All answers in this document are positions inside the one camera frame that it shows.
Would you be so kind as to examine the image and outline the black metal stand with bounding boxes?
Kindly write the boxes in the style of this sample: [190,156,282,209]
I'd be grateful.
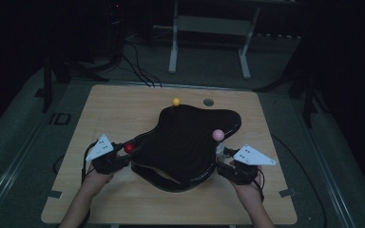
[253,41,331,129]
[34,56,74,113]

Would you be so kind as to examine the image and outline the right hand-held gripper cable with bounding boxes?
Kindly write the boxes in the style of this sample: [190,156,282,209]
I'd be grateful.
[256,167,266,203]

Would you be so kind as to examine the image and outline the black cable loop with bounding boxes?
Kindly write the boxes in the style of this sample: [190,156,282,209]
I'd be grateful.
[52,155,65,176]

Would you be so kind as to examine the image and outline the black long floor cable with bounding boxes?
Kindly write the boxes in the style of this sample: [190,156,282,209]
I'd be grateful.
[270,134,329,228]

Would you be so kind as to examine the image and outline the white metal stand frame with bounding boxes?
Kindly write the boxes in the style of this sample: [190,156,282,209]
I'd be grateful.
[169,0,262,80]

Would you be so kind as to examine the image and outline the person's left hand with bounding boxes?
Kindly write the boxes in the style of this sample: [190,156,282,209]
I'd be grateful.
[81,157,119,192]

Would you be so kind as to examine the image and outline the hand-held gripper cable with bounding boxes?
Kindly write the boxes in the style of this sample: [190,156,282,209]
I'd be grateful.
[75,141,100,228]
[256,167,266,203]

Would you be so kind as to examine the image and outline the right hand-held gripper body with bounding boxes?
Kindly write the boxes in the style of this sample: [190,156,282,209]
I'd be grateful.
[216,143,278,186]

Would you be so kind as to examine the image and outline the left hand-held gripper cable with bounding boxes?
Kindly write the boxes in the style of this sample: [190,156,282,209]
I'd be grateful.
[75,141,100,228]

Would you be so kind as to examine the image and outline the grey tape piece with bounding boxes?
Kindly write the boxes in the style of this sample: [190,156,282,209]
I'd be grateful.
[46,189,64,200]
[279,188,297,199]

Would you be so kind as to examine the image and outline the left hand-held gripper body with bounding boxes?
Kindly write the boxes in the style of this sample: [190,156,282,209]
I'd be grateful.
[85,133,131,176]

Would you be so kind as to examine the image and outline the person's right hand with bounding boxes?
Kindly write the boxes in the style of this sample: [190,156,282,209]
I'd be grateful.
[232,170,266,205]

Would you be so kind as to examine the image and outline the black wavy ridged tray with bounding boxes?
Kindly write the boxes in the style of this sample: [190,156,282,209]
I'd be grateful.
[129,104,242,188]

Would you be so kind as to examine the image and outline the pink ball knob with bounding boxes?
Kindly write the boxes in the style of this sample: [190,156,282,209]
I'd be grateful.
[211,128,225,143]

